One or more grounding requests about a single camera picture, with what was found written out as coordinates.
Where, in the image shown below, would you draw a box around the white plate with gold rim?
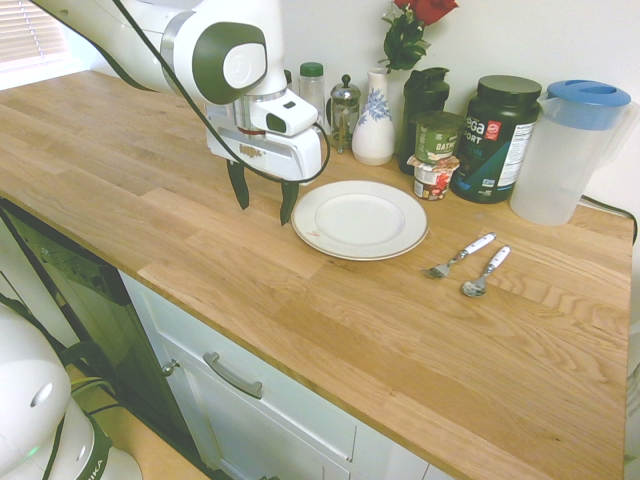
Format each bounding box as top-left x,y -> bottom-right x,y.
291,179 -> 430,262

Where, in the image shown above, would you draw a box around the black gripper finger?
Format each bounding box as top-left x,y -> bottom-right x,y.
226,159 -> 251,211
279,179 -> 301,227

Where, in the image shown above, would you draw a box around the red roses with green leaves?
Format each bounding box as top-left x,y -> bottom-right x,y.
379,0 -> 460,75

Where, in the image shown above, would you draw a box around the white vase with blue print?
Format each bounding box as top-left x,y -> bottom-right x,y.
351,68 -> 396,167

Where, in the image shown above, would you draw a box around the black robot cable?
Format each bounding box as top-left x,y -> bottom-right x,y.
112,0 -> 332,183

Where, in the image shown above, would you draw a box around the black dishwasher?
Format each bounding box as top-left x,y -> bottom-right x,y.
0,197 -> 202,467

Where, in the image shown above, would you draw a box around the green oatmeal cup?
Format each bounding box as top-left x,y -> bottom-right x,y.
414,110 -> 466,166

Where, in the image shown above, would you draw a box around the glass french press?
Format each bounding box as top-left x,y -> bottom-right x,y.
327,73 -> 361,155

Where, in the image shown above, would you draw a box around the black power cord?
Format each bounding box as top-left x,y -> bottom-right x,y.
579,194 -> 640,227

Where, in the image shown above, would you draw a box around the white window blind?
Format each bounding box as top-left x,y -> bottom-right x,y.
0,0 -> 69,64

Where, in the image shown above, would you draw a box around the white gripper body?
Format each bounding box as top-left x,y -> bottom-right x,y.
205,101 -> 324,183

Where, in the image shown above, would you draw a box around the white kitchen cabinet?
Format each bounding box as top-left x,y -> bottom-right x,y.
118,271 -> 432,480

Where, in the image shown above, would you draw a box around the black protein powder tub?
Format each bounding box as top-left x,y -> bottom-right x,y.
448,74 -> 544,205

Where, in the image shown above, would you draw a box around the clear bottle with green lid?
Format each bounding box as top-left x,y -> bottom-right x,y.
298,61 -> 327,134

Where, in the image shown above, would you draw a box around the clear pitcher with blue lid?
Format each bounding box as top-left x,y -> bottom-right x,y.
508,78 -> 639,227

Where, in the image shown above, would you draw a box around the white handled metal spoon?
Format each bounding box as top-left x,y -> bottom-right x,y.
460,244 -> 512,299

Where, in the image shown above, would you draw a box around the silver drawer handle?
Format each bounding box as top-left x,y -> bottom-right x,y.
202,351 -> 265,400

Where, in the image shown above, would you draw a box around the black shaker bottle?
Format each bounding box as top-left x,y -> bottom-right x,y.
397,67 -> 451,176

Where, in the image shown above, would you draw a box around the white handled metal fork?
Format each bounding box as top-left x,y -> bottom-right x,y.
421,231 -> 498,280

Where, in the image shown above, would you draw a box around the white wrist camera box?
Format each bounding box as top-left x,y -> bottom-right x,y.
248,92 -> 321,139

